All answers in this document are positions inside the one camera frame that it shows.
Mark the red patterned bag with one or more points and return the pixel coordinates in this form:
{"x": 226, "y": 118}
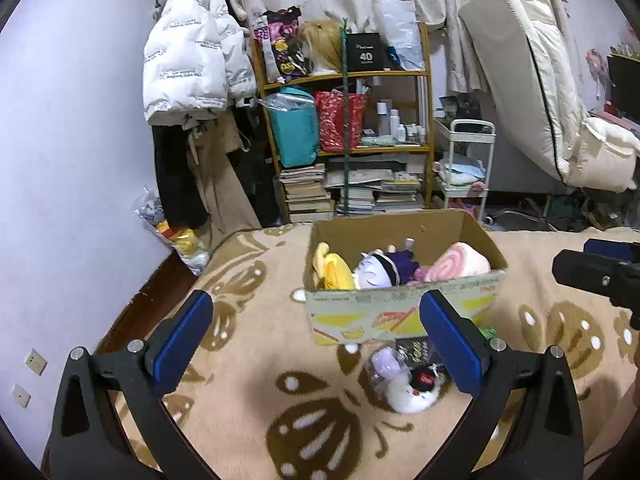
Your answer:
{"x": 330, "y": 113}

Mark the black box with 40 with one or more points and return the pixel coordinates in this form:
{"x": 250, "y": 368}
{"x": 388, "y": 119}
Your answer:
{"x": 364, "y": 52}

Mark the cream pillow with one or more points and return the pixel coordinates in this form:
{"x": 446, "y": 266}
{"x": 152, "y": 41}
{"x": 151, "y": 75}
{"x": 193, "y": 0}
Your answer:
{"x": 604, "y": 158}

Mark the cream upright mattress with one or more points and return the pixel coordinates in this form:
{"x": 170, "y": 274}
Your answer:
{"x": 525, "y": 61}

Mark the pink swirl plush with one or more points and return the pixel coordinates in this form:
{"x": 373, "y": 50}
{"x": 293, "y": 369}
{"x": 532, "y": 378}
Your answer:
{"x": 459, "y": 261}

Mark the wooden bookshelf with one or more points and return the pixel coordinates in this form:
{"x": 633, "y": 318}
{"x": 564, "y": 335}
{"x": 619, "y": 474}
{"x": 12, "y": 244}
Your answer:
{"x": 422, "y": 103}

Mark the colourful snack bags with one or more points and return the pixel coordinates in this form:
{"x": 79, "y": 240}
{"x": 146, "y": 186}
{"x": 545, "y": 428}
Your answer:
{"x": 277, "y": 35}

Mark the green pole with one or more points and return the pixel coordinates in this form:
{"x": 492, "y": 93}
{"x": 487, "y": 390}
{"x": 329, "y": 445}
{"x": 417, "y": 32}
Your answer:
{"x": 346, "y": 120}

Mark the black Face tissue pack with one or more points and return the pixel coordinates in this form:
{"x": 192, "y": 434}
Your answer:
{"x": 418, "y": 353}

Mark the teal bag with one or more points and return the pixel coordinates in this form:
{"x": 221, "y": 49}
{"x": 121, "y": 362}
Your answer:
{"x": 295, "y": 126}

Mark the white rolling cart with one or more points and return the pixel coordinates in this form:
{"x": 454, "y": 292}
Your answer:
{"x": 463, "y": 180}

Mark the white puffer jacket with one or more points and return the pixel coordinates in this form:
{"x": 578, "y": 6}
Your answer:
{"x": 195, "y": 64}

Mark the yellow plush toy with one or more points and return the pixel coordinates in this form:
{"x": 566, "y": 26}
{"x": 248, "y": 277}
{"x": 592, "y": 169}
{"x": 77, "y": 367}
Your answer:
{"x": 331, "y": 272}

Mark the printed cardboard box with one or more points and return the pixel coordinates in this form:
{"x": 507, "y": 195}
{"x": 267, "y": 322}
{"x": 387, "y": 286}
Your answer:
{"x": 386, "y": 314}

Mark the right stack of books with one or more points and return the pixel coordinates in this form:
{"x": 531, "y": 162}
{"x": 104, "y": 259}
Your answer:
{"x": 374, "y": 191}

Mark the plastic bag of toys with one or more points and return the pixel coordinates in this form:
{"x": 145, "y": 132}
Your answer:
{"x": 183, "y": 241}

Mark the green tissue pack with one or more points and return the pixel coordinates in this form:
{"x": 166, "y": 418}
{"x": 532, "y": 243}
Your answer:
{"x": 489, "y": 333}

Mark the blonde wig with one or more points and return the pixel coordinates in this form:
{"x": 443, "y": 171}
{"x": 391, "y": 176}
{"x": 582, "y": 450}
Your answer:
{"x": 324, "y": 45}

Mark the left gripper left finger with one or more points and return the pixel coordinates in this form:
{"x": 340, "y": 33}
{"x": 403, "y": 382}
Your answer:
{"x": 88, "y": 440}

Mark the white purple plush doll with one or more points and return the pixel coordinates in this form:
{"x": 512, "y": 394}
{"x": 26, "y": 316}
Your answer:
{"x": 380, "y": 269}

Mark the white fluffy plush toy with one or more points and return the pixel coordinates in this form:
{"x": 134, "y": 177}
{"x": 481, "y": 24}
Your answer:
{"x": 415, "y": 390}

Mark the beige hanging coat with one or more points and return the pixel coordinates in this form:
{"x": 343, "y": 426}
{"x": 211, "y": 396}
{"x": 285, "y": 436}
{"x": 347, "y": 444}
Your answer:
{"x": 227, "y": 205}

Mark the left stack of books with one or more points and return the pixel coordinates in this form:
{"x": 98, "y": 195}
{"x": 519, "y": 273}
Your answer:
{"x": 306, "y": 197}

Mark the upper wall socket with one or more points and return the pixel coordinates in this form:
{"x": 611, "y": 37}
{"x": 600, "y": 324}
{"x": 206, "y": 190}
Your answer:
{"x": 36, "y": 362}

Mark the wall socket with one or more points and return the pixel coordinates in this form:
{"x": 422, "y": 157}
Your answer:
{"x": 36, "y": 362}
{"x": 21, "y": 396}

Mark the white plastic bag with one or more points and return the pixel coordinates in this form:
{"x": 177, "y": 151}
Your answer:
{"x": 401, "y": 32}

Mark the lower wall socket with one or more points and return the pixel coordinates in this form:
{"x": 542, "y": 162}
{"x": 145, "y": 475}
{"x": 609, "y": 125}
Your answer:
{"x": 21, "y": 396}

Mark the stack of books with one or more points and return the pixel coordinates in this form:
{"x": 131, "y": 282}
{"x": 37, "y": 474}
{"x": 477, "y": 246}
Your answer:
{"x": 306, "y": 197}
{"x": 374, "y": 191}

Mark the beige patterned blanket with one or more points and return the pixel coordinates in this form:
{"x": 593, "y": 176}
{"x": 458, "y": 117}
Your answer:
{"x": 261, "y": 400}

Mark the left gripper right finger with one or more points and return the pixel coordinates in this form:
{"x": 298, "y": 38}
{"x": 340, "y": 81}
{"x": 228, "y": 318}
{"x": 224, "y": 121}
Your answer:
{"x": 545, "y": 440}

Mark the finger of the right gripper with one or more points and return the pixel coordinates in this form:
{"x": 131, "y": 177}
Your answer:
{"x": 625, "y": 251}
{"x": 614, "y": 279}

